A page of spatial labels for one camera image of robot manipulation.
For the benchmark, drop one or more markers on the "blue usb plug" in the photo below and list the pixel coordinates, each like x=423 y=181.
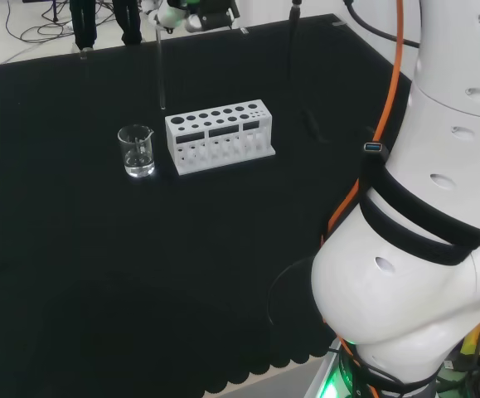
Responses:
x=374 y=147

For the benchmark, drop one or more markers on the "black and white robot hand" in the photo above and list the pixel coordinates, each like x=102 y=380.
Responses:
x=169 y=14

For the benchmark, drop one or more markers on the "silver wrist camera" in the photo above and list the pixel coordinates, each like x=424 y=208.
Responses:
x=216 y=16

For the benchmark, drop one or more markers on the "white test tube rack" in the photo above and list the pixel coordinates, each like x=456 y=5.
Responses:
x=219 y=137

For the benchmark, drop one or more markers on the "clear cloth clip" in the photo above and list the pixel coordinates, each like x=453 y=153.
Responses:
x=83 y=53
x=243 y=30
x=337 y=23

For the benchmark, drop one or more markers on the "black bench cloth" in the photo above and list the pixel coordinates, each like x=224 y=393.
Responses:
x=98 y=248

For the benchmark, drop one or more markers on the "black tripod pole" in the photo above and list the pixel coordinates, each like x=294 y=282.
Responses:
x=293 y=37

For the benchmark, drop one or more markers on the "clear glass rod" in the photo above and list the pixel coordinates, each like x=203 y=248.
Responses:
x=161 y=66

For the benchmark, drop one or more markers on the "grey base plate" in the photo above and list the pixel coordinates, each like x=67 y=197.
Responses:
x=318 y=381

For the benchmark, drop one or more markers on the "clear glass beaker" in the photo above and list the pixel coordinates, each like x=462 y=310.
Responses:
x=137 y=153

